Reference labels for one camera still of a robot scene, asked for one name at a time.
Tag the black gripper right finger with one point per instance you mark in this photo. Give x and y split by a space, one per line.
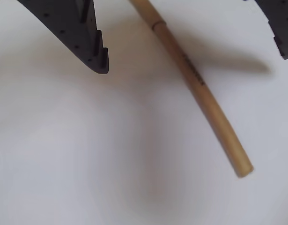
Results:
282 25

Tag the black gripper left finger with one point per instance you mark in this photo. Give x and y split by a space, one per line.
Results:
71 25

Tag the tan pen with black print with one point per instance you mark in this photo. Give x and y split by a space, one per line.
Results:
197 77

